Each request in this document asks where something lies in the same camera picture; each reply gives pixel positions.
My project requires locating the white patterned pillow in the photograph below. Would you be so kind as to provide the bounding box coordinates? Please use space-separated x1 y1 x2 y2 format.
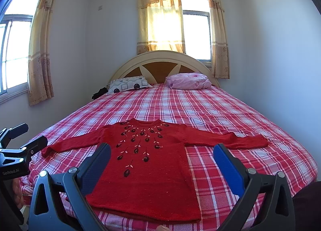
107 75 152 94

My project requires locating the left yellow window curtain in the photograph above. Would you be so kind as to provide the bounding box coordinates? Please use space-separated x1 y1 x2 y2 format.
27 0 54 106

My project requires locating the middle yellow window curtain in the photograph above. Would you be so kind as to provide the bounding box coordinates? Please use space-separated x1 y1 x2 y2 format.
137 0 186 54

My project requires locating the pink pillow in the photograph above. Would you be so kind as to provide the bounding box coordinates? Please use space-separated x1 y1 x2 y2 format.
165 73 212 90

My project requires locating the yellow window curtain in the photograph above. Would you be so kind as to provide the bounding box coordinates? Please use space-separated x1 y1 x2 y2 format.
208 0 230 79
27 0 54 106
137 0 186 54

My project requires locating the red embroidered knit sweater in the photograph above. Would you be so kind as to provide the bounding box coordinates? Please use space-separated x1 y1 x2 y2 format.
42 119 269 223

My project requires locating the left side window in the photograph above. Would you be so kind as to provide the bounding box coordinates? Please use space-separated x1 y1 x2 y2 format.
1 0 39 103

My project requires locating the red white plaid bedspread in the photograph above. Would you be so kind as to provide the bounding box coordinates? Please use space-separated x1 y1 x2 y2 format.
19 83 318 231

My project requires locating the black cloth beside bed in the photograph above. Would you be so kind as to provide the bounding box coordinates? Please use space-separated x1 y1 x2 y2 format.
92 87 108 100

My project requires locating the window behind headboard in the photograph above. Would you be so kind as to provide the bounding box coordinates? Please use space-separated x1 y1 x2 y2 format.
181 0 212 62

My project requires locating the cream and brown headboard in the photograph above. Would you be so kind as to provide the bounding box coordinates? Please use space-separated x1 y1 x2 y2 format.
111 50 220 87

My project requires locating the right yellow window curtain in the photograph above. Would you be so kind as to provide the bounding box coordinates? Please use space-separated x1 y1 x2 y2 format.
208 0 230 79

